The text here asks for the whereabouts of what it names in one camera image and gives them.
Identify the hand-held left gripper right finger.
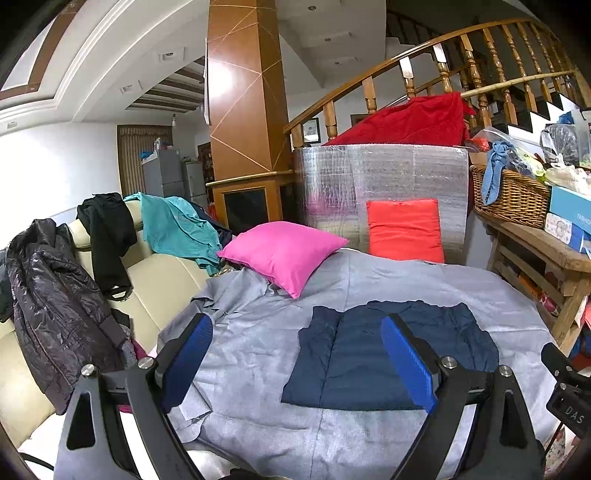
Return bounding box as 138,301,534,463
380,314,546,480

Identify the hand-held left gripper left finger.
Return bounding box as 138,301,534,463
53,313,214,480

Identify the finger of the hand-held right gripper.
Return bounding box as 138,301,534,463
540,342,580,384

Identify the navy blue puffer jacket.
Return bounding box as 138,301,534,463
281,300,500,412

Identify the grey bed sheet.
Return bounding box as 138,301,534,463
157,249,561,480

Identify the cream leather sofa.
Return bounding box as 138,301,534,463
0,200,208,450

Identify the wooden side table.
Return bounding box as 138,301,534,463
473,208,591,356

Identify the teal garment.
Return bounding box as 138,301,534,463
124,193,222,277

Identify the red-orange pillow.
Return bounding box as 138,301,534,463
366,198,446,265

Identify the white patterned box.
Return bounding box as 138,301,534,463
544,212,587,252

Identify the pink pillow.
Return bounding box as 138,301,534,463
217,222,349,300

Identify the black shiny jacket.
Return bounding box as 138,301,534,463
0,218,139,416

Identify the black garment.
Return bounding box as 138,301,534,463
76,193,138,302

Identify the light blue shoe box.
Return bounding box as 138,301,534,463
547,185,591,232

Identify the wooden cabinet with dark panels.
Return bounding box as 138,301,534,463
205,171,296,236

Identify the wicker basket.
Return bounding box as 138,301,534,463
469,165,552,230

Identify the small grey refrigerator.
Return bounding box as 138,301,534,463
182,161,211,213

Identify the large grey refrigerator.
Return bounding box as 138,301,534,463
142,148,183,199

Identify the white plastic bag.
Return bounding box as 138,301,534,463
545,164,591,188

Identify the silver foil-wrapped box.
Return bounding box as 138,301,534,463
293,144,471,266

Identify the blue cloth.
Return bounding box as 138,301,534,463
480,141,515,206

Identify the striped curtain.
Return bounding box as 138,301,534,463
117,124,174,197

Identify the dark plastic bag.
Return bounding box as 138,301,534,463
540,124,580,164

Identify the clear plastic storage box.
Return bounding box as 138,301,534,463
576,110,591,162

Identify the red velvet blanket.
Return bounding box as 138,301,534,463
323,91,476,147

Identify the black and white staircase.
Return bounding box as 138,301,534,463
489,92,583,134

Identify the orange wooden pillar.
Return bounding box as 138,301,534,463
205,0,282,181

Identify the wooden stair railing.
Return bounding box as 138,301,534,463
283,17,591,148

